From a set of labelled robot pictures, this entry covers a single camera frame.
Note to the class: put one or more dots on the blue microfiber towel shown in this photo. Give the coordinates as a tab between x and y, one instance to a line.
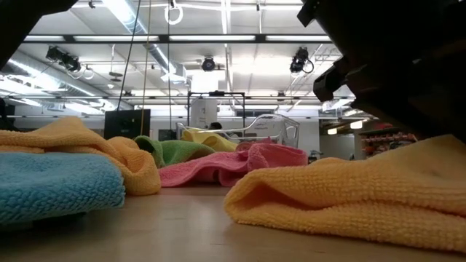
54	185

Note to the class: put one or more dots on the green microfiber towel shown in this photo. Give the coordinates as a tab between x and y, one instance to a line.
182	151

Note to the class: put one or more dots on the yellow microfiber towel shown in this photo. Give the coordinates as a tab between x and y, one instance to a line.
211	140

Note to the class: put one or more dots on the black monitor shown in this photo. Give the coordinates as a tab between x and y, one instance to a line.
127	124

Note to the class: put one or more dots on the person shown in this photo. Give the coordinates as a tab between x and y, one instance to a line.
215	126

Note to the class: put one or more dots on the orange microfiber towel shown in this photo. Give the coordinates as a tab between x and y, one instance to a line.
73	138
346	193

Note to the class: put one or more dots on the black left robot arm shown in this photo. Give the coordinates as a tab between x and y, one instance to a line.
22	22

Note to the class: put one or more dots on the grey ceiling duct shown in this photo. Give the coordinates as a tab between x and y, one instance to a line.
54	78

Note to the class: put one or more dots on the shelf rack with orange bins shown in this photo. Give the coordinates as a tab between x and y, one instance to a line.
386	140

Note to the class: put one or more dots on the clear plastic bin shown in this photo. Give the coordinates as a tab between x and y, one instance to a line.
289	131

